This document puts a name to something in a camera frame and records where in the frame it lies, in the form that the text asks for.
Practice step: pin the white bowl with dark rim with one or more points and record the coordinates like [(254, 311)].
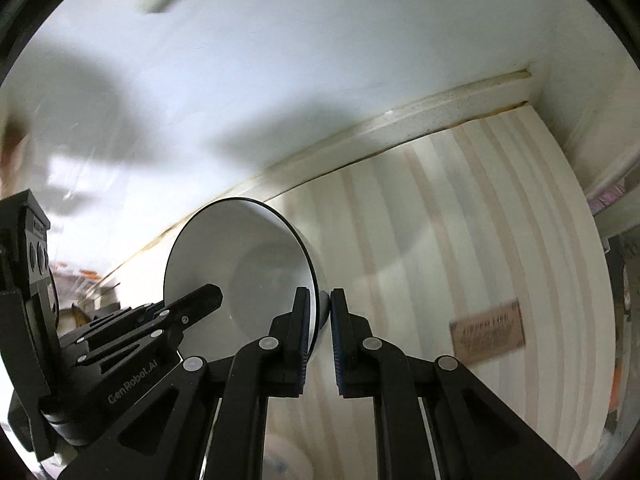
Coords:
[(225, 250)]

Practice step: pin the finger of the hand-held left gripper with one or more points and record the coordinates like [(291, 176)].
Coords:
[(200, 297)]

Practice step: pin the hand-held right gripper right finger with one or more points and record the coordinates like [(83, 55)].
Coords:
[(336, 340)]

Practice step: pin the glass sliding door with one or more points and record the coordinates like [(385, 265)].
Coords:
[(625, 310)]

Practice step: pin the brown cloth label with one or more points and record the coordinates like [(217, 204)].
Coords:
[(487, 331)]

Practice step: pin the striped cat print tablecloth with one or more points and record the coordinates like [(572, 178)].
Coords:
[(425, 235)]

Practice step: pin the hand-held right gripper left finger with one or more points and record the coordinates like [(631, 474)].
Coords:
[(303, 340)]

